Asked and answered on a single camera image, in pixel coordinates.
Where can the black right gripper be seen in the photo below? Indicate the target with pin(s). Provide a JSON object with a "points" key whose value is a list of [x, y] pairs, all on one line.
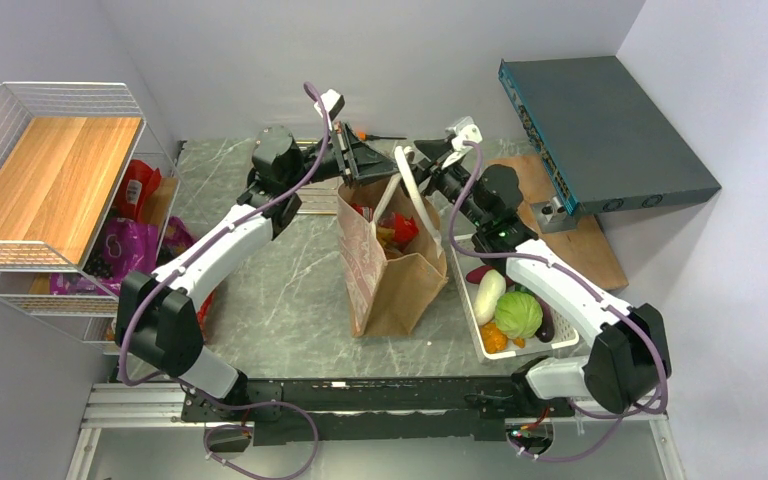
{"points": [[433, 150]]}

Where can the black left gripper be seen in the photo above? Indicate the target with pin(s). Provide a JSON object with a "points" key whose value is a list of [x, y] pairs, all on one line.
{"points": [[363, 161]]}

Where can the red candy bag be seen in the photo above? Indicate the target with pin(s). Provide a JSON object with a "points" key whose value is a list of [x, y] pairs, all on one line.
{"points": [[393, 236]]}

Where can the burlap grocery bag pink print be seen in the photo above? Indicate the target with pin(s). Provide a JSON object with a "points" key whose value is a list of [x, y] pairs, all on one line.
{"points": [[389, 289]]}

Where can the white perforated plastic basket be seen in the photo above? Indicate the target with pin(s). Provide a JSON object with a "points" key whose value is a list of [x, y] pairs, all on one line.
{"points": [[566, 337]]}

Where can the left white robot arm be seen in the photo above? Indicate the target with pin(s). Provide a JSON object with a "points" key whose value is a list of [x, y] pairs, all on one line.
{"points": [[157, 315]]}

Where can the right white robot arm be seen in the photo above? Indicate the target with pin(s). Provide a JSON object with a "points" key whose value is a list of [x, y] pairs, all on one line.
{"points": [[628, 365]]}

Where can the small red snack bag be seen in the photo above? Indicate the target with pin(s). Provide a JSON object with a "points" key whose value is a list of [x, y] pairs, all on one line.
{"points": [[139, 182]]}

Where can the purple snack bag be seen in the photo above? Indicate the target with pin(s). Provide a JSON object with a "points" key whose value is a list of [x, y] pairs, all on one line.
{"points": [[125, 246]]}

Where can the silver metal tray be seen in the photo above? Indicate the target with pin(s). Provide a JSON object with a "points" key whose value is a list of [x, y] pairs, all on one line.
{"points": [[320, 198]]}

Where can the magenta sweet potato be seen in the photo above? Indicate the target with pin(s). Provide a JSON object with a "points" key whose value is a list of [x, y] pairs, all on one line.
{"points": [[476, 275]]}

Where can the white eggplant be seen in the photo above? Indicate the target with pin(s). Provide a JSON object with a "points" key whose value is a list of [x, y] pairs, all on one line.
{"points": [[491, 288]]}

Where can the wooden board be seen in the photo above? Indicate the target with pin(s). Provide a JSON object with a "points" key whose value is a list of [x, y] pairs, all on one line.
{"points": [[584, 247]]}

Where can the green cabbage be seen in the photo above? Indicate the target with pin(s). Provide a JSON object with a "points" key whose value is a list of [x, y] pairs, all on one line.
{"points": [[517, 315]]}

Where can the orange ginger root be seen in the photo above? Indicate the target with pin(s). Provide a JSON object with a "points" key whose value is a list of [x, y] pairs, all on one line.
{"points": [[495, 341]]}

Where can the purple eggplant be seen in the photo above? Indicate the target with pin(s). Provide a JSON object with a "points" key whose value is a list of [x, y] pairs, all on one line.
{"points": [[546, 331]]}

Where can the colourful snack pack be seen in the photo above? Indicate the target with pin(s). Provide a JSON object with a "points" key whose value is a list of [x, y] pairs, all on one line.
{"points": [[203, 311]]}

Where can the orange handle screwdriver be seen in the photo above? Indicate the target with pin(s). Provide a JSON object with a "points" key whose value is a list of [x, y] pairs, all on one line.
{"points": [[364, 136]]}

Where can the blue grey network switch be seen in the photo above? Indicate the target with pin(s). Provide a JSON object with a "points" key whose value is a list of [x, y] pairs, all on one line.
{"points": [[602, 141]]}

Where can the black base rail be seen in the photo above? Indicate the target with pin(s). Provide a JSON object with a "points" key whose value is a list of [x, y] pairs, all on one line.
{"points": [[482, 408]]}

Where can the white wire shelf rack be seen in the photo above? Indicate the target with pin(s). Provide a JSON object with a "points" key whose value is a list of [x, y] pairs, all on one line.
{"points": [[64, 151]]}

